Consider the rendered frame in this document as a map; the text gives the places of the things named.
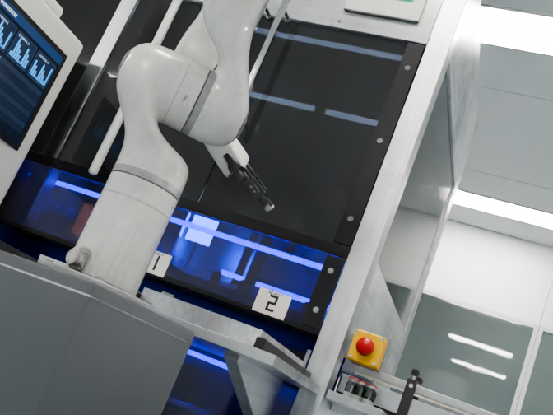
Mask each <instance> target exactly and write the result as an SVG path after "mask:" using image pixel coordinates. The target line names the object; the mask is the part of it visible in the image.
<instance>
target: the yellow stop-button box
mask: <svg viewBox="0 0 553 415"><path fill-rule="evenodd" d="M363 337H367V338H370V339H371V340H372V341H373V343H374V351H373V352H372V354H370V355H368V356H362V355H360V354H359V353H358V351H357V350H356V343H357V341H358V340H359V339H360V338H363ZM388 346H389V343H388V342H387V340H386V338H384V337H381V336H378V335H376V334H373V333H369V332H366V331H364V330H362V329H357V330H356V332H355V335H354V338H353V340H352V343H351V346H350V349H349V352H348V354H347V358H348V359H349V360H350V361H351V363H354V364H356V365H358V366H362V367H364V368H367V369H370V370H372V371H376V372H378V373H379V372H380V370H381V367H382V365H383V361H384V358H385V356H386V353H387V350H388Z"/></svg>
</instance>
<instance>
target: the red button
mask: <svg viewBox="0 0 553 415"><path fill-rule="evenodd" d="M356 350H357V351H358V353H359V354H360V355H362V356H368V355H370V354H372V352H373V351H374V343H373V341H372V340H371V339H370V338H367V337H363V338H360V339H359V340H358V341H357V343H356Z"/></svg>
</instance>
